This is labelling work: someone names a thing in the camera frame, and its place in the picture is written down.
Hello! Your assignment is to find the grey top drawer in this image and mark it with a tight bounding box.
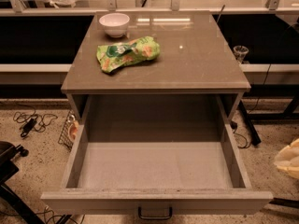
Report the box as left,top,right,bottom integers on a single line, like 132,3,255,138
41,94,272,216

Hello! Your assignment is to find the grey drawer cabinet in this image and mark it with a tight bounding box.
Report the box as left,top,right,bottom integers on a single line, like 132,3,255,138
62,11,250,118

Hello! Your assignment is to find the clear glass cup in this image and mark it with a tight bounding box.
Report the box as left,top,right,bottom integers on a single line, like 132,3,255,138
233,45,249,63

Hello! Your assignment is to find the green snack bag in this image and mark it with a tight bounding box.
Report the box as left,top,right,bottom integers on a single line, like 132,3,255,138
96,36,160,74

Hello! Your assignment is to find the white bowl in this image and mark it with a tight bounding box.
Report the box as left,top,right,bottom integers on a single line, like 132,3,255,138
99,13,130,37

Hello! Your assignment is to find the black office chair base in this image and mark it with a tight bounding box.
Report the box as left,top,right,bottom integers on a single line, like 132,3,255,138
0,140,45,224

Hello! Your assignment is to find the black top drawer handle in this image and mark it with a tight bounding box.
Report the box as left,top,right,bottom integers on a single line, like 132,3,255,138
137,207,173,220

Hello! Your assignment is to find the wire basket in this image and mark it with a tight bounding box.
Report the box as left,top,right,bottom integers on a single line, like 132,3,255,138
58,111,78,150

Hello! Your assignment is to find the black floor cable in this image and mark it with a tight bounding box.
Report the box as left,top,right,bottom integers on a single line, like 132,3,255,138
36,205,87,224

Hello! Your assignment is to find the black power adapter with cable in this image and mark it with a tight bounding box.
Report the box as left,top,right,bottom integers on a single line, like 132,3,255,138
13,105,58,138

